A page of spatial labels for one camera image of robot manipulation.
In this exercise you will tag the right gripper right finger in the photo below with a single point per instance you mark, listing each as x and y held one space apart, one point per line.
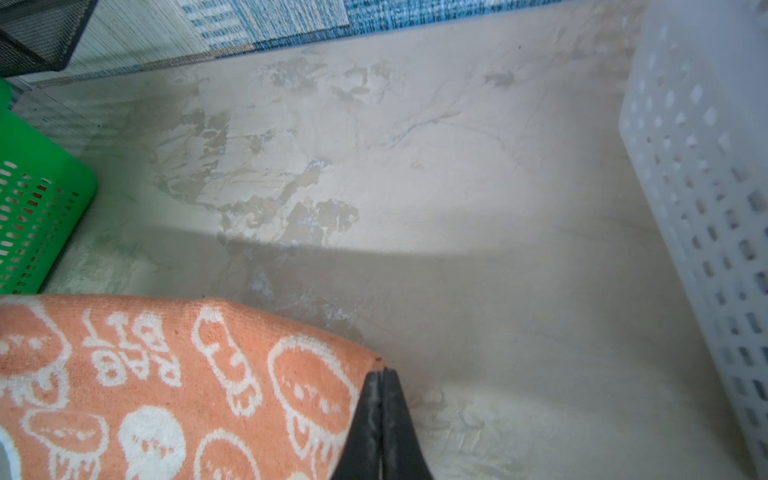
402 457

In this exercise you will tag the orange patterned towel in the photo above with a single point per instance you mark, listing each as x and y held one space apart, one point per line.
111 387

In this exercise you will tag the green plastic basket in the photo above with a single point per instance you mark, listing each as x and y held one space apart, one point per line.
44 193

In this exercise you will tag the white plastic basket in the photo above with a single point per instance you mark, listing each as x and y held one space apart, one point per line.
694 124

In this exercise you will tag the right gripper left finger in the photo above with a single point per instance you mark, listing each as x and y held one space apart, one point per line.
361 454

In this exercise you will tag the black wire shelf rack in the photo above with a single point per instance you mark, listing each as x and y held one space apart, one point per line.
41 35

